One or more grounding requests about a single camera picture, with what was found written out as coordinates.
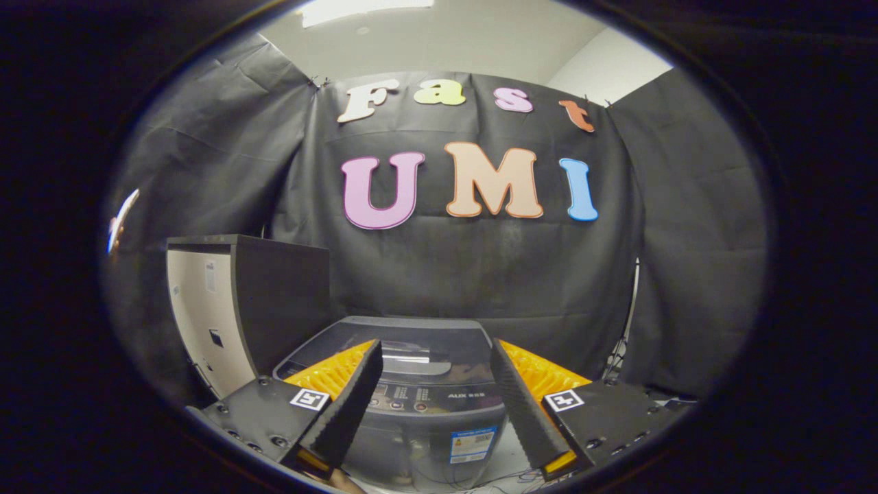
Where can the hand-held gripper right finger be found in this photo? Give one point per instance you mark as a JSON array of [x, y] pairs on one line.
[[525, 412]]

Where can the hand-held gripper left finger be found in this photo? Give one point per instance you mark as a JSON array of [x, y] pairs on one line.
[[343, 415]]

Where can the grey washing machine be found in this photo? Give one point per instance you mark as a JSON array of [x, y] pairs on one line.
[[425, 439]]

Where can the dark cabinet with white door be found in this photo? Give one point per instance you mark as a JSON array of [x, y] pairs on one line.
[[281, 302]]

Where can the metal backdrop stand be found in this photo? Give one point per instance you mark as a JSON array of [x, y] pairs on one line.
[[625, 329]]

